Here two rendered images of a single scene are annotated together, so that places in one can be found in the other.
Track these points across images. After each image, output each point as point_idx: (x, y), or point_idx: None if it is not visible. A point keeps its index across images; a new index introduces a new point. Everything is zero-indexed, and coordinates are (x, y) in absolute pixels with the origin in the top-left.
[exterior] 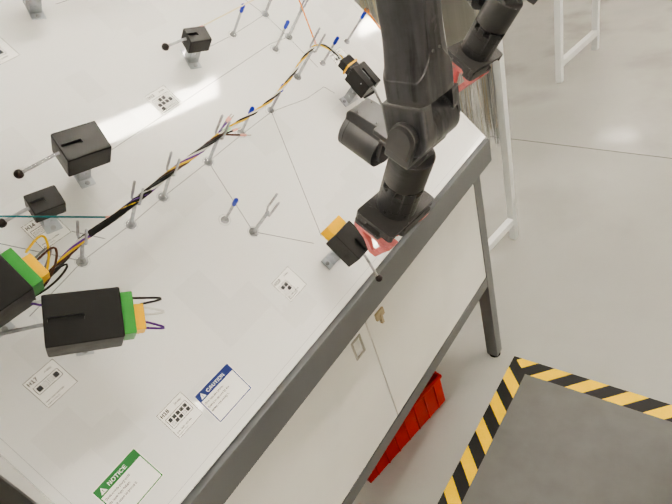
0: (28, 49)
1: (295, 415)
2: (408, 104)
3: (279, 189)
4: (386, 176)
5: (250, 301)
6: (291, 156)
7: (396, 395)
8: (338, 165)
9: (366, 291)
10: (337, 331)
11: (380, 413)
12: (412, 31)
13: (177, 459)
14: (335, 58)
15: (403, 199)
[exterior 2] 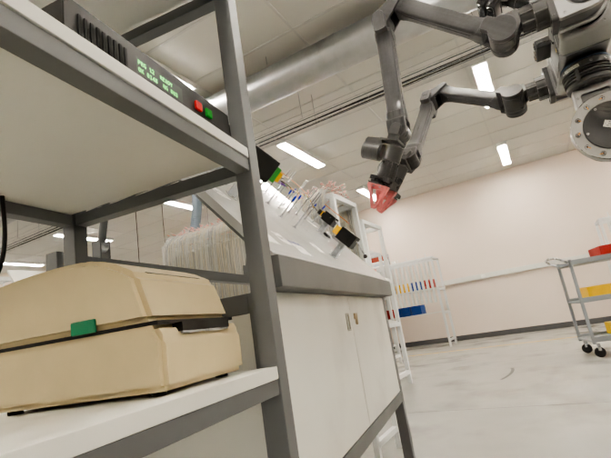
0: None
1: (325, 314)
2: (397, 116)
3: (300, 227)
4: (385, 155)
5: (301, 239)
6: (302, 225)
7: (367, 403)
8: (324, 241)
9: (355, 273)
10: (346, 274)
11: (361, 402)
12: (398, 94)
13: (285, 246)
14: (309, 222)
15: (392, 164)
